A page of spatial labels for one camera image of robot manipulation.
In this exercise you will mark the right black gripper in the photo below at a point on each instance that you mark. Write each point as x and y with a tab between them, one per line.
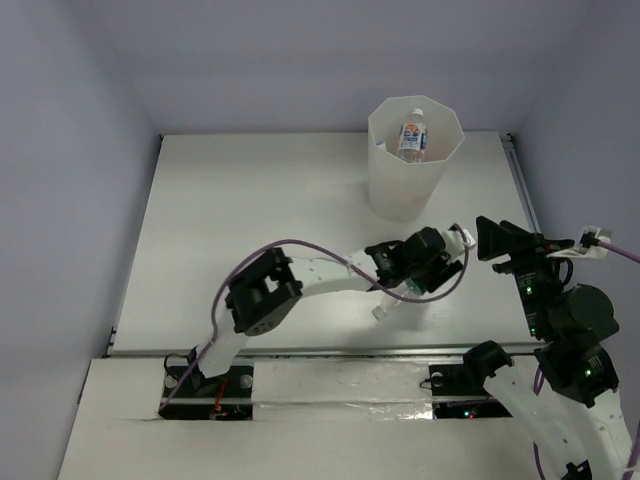
494	237

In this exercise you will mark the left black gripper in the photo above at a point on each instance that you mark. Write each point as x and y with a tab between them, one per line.
432	267

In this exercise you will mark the clear bottle green label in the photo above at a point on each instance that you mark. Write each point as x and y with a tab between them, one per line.
405	293

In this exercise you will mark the clear bottle blue orange label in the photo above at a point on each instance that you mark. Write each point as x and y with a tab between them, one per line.
412	138

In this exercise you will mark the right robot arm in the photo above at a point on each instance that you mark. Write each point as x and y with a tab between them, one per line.
571	322

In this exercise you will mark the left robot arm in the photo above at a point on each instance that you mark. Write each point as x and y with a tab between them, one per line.
262	289

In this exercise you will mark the white octagonal plastic bin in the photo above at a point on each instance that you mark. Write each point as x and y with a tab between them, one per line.
399	191

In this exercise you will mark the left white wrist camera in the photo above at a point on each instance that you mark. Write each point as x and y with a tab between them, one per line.
457	241

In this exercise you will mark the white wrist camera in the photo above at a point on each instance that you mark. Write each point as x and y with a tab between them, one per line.
588	247
457	241

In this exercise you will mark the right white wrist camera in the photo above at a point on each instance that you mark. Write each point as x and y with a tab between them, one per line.
588	247

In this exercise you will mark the aluminium front rail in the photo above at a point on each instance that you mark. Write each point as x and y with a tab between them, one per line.
111	352

